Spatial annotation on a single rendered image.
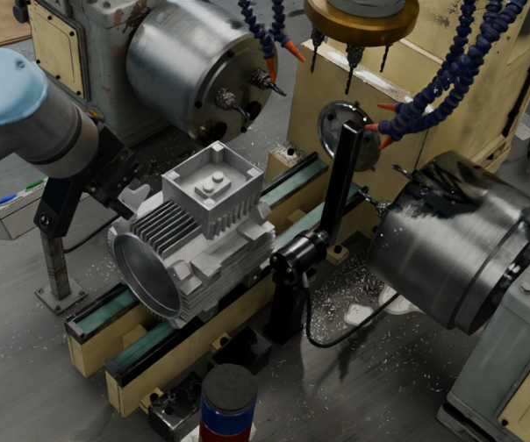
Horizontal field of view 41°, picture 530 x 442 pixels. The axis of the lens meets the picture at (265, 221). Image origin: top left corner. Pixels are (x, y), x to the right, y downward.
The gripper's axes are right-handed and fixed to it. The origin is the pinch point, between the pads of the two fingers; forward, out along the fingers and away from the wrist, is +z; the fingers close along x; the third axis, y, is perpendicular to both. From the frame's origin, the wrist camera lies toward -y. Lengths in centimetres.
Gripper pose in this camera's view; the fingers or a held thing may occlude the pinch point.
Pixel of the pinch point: (126, 215)
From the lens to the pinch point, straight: 110.3
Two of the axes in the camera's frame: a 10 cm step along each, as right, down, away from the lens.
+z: 2.6, 3.4, 9.0
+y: 6.4, -7.6, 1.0
